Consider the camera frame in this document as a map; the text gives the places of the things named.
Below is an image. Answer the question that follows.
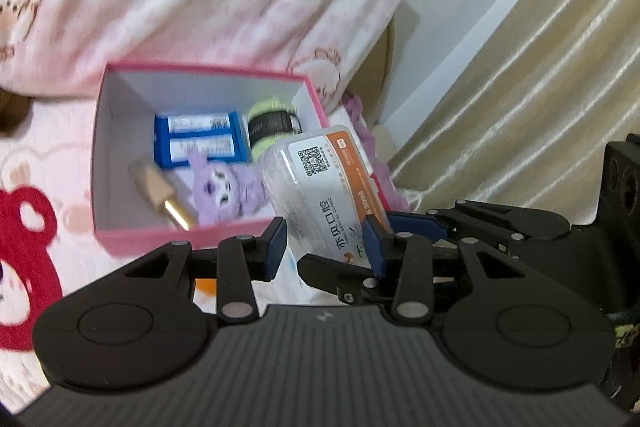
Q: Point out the clear dental floss box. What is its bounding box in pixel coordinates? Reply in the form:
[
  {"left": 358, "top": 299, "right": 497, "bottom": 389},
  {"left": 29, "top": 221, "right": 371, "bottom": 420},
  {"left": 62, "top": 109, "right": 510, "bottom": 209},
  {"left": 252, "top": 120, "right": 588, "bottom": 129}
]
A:
[{"left": 257, "top": 124, "right": 390, "bottom": 268}]

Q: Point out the wooden gold stamp handle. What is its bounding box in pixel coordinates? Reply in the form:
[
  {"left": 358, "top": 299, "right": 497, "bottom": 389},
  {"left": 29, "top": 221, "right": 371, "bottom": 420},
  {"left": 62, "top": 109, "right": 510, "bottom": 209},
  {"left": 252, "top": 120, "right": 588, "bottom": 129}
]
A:
[{"left": 129, "top": 157, "right": 198, "bottom": 231}]

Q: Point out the purple plush toy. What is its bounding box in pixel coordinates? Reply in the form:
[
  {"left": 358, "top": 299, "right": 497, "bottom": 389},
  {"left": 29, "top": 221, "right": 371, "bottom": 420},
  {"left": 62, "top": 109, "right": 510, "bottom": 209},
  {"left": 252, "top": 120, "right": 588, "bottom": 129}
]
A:
[{"left": 188, "top": 150, "right": 268, "bottom": 227}]

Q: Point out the beige satin curtain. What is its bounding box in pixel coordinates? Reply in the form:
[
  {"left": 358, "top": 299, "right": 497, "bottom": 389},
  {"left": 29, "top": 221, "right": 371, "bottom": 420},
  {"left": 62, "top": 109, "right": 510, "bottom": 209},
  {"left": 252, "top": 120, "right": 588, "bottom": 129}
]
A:
[{"left": 390, "top": 0, "right": 639, "bottom": 223}]

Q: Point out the blue tissue pack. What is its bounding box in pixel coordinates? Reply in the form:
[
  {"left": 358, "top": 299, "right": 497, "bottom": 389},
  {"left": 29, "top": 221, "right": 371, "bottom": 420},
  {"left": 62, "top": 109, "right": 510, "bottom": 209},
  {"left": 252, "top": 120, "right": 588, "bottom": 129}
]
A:
[{"left": 153, "top": 112, "right": 250, "bottom": 170}]

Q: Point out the pink cardboard box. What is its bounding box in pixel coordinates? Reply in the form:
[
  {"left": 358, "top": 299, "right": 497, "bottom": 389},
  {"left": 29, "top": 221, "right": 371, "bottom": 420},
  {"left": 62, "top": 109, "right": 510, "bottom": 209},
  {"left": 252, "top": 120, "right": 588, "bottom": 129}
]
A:
[{"left": 91, "top": 63, "right": 328, "bottom": 258}]

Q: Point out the green yarn ball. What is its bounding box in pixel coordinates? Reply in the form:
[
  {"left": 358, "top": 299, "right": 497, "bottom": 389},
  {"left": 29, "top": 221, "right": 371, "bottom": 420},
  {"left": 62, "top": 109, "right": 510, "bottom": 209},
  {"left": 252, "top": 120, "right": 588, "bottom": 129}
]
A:
[{"left": 247, "top": 96, "right": 303, "bottom": 162}]

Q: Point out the white bear print blanket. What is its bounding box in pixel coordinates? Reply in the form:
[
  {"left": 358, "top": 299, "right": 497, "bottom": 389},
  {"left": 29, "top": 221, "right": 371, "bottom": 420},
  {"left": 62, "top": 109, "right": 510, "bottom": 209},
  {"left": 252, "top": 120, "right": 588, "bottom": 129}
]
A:
[{"left": 0, "top": 95, "right": 417, "bottom": 413}]

